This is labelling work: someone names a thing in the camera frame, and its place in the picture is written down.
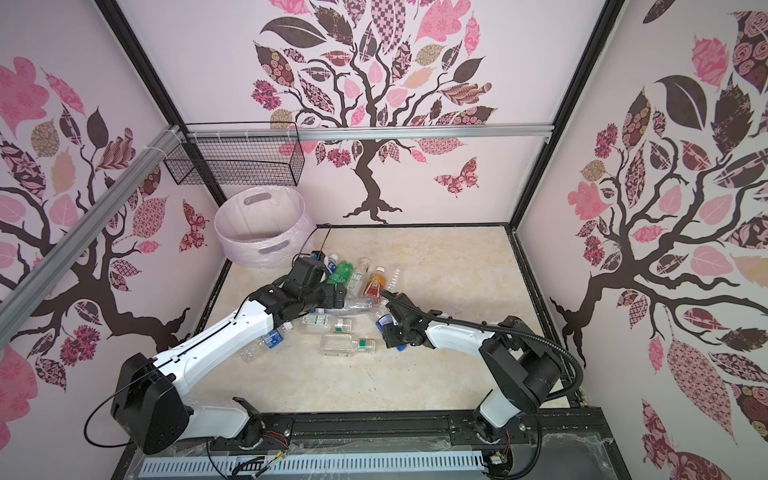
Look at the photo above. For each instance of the blue label bottle near bin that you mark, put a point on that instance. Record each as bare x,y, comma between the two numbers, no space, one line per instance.
332,262

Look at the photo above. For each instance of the blue label bottle lower left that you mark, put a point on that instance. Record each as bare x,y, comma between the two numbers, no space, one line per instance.
260,346

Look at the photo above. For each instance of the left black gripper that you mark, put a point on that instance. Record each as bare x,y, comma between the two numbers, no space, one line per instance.
330,301

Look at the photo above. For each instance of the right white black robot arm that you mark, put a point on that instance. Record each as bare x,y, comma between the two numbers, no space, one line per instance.
524,365

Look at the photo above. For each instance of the white slotted cable duct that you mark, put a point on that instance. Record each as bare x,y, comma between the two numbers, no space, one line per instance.
310,465

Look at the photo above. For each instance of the clear bottle green label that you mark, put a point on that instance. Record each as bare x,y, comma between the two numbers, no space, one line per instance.
357,280

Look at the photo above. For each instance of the pink plastic bin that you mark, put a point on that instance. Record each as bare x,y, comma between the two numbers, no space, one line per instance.
263,227

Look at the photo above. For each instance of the aluminium rail back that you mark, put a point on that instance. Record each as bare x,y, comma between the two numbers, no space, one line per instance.
366,132

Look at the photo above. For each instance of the black wire basket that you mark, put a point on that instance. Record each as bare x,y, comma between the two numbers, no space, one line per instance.
238,153

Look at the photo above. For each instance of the orange red drink bottle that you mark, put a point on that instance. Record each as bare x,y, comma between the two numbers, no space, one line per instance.
376,283

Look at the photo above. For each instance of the blue label bottle blue cap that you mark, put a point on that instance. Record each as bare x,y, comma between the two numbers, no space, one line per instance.
391,333

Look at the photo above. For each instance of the clear square bottle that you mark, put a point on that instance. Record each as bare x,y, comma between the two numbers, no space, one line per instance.
320,324
345,345

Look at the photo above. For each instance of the long clear crushed bottle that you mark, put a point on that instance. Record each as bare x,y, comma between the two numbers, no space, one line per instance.
353,306

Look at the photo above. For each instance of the light green bottle yellow cap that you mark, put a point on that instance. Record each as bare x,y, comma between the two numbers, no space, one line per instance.
342,274

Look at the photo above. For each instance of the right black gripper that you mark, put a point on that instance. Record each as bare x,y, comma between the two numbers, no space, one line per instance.
390,337

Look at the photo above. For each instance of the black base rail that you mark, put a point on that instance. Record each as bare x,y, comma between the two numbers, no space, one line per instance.
570,443

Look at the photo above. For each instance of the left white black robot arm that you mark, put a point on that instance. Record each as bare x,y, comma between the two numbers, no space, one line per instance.
151,401

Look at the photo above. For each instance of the clear ribbed bottle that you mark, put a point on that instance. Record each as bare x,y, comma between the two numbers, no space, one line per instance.
396,279

